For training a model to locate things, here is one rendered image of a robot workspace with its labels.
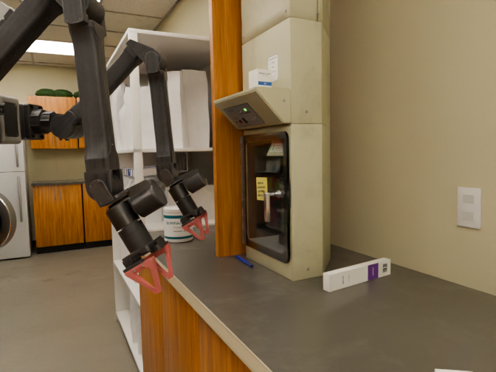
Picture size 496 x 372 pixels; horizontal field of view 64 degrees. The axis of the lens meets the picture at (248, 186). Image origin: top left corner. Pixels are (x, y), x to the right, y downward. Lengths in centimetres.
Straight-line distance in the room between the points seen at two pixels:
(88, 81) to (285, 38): 59
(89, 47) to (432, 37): 98
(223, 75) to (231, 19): 21
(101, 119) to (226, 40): 75
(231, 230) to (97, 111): 78
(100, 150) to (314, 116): 63
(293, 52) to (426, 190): 60
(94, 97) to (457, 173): 100
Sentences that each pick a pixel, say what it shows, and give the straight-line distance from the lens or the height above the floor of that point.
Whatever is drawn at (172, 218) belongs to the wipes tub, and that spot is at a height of 105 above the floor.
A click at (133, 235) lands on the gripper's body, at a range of 88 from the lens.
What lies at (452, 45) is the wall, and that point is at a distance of 135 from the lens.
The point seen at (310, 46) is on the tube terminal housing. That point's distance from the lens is 124.
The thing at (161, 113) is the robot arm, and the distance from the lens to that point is 137.
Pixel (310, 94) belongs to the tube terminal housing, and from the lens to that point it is 121.
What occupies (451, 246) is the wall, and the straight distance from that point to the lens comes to 134.
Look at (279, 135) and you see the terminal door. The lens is 120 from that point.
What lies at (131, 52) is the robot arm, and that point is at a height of 166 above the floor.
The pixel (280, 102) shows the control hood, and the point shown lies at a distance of 115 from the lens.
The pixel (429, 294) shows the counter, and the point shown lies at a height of 94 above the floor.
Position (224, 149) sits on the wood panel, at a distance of 147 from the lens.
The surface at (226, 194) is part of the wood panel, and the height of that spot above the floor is 117.
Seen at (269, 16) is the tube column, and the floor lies 175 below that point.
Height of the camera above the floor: 133
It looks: 5 degrees down
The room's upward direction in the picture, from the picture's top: 1 degrees counter-clockwise
